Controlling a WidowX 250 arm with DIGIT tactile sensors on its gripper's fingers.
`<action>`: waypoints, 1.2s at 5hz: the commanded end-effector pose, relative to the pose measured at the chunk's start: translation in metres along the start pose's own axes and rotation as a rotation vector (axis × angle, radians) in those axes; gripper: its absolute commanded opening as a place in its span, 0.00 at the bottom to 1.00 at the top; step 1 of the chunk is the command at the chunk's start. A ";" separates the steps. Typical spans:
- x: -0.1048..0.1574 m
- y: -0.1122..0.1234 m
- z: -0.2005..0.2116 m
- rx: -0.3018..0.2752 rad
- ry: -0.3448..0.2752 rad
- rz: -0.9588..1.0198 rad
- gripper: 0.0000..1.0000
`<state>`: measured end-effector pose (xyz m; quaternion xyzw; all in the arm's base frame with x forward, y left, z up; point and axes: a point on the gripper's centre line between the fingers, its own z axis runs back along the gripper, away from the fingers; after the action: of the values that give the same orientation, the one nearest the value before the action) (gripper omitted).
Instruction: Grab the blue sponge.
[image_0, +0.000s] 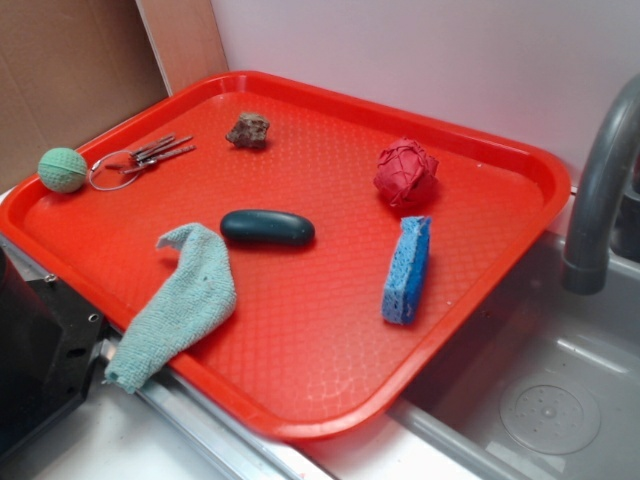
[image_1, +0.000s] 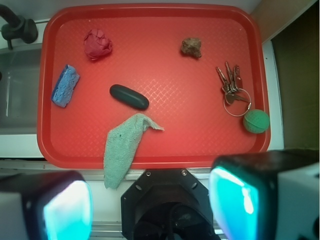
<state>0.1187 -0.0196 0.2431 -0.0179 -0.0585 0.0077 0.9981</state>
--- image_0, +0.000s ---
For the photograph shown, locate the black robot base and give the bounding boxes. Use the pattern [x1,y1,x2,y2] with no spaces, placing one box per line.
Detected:
[1,252,105,462]

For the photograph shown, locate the blue sponge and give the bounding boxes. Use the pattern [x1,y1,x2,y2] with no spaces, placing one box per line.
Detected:
[381,216,432,325]

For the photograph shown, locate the red plastic tray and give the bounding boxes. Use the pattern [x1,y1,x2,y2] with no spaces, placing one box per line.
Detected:
[1,72,570,441]

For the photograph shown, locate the dark green oval stone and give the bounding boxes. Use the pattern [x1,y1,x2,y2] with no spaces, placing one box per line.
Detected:
[220,209,316,246]

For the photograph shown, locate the red rubber band ball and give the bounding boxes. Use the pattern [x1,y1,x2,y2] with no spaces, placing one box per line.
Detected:
[373,137,439,208]

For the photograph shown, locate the light green cloth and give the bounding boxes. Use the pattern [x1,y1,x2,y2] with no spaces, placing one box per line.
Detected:
[104,223,237,394]

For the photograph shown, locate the brown rock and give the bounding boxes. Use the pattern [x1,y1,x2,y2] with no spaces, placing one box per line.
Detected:
[225,112,270,150]

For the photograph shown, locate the green textured ball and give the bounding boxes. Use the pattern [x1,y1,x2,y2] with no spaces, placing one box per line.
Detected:
[37,147,88,194]

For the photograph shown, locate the grey plastic sink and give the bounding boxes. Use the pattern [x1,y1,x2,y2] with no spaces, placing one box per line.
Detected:
[391,234,639,479]

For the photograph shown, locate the grey faucet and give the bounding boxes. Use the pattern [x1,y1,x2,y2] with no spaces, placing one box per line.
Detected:
[561,76,639,295]

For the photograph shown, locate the cardboard panel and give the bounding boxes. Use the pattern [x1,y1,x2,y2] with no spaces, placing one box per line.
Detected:
[1,1,228,191]

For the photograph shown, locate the metal keys on ring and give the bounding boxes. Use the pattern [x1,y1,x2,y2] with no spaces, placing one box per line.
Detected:
[87,133,197,192]

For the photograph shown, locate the aluminium rail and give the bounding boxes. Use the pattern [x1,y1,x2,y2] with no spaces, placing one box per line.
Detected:
[97,335,326,480]

